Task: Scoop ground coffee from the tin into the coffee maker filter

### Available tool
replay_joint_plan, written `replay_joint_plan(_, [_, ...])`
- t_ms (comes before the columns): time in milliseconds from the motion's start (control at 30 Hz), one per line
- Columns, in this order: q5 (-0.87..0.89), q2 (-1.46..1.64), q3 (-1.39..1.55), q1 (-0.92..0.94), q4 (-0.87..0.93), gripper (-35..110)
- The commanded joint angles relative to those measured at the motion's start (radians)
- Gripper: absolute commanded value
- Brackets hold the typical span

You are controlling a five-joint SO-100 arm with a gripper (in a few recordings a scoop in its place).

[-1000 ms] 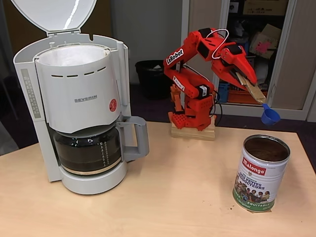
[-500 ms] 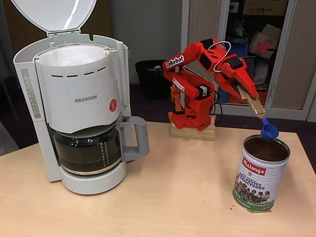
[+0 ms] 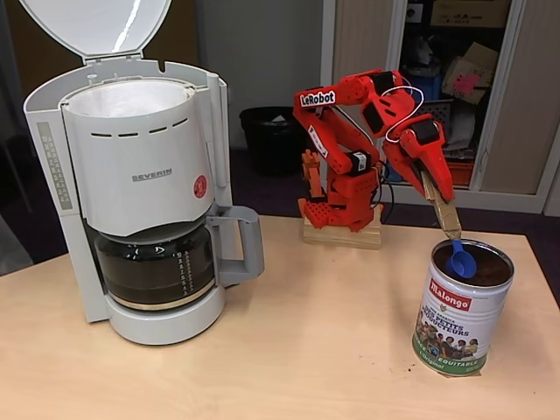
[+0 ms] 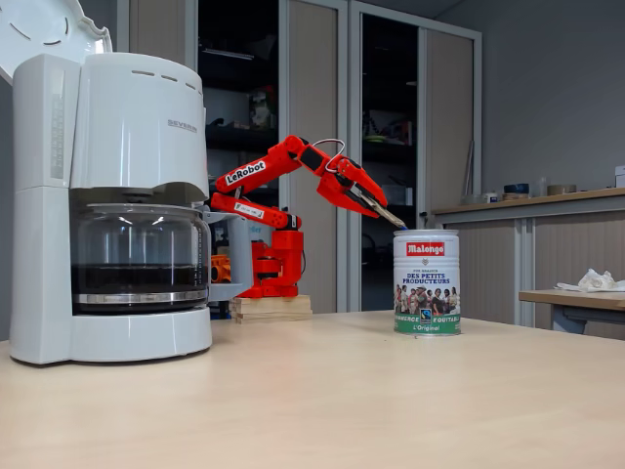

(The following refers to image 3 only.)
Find blue scoop with cardboard handle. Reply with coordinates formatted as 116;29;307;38
419;170;478;280

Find dark brown ground coffee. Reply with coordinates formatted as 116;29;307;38
433;244;512;284

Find white Malongo coffee tin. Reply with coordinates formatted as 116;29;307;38
411;238;515;378

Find white drip coffee maker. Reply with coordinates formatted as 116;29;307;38
17;0;232;347

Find white paper coffee filter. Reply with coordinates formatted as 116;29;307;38
69;80;196;119

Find orange plastic crate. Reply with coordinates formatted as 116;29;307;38
446;157;476;186

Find grey perforated basket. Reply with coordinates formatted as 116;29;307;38
417;99;454;145

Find white paper sheet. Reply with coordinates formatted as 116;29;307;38
450;104;478;150

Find large blue plastic crate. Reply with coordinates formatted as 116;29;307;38
410;76;443;104

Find cardboard box with pink mark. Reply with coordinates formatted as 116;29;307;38
440;41;500;105

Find wooden base block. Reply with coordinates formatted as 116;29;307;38
304;205;382;251

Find dark grey bag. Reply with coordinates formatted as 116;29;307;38
402;34;441;78

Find orange printed clamp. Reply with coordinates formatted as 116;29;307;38
300;148;327;203

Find beige roller shutter cabinet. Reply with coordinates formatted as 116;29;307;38
318;0;560;215

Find black waste bin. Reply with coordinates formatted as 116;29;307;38
239;106;307;179

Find plain brown cardboard box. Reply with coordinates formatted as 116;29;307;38
430;0;511;28

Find black power cable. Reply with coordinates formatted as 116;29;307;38
379;164;397;225

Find white servo cable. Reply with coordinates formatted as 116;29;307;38
384;85;425;144

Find glass carafe with grey handle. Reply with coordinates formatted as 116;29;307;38
93;205;266;307

